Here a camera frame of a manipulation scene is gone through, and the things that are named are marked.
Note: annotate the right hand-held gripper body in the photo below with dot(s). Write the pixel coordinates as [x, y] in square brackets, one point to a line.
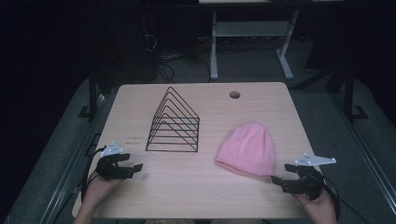
[313, 183]

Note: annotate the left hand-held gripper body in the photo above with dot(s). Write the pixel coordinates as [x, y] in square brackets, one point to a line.
[107, 169]

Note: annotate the pink knitted beanie hat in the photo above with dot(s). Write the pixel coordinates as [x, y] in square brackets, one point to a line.
[249, 149]

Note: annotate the person's left hand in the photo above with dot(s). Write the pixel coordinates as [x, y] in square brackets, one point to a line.
[98, 186]

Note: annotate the person's right hand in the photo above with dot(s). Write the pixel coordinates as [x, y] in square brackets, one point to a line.
[322, 207]

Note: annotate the aluminium frame rail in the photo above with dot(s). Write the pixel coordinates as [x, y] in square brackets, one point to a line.
[67, 174]
[367, 155]

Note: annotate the black metal stand post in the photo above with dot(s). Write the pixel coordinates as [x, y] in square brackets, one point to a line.
[92, 93]
[349, 93]

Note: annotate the white metal desk frame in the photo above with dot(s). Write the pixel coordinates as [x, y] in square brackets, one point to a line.
[249, 28]

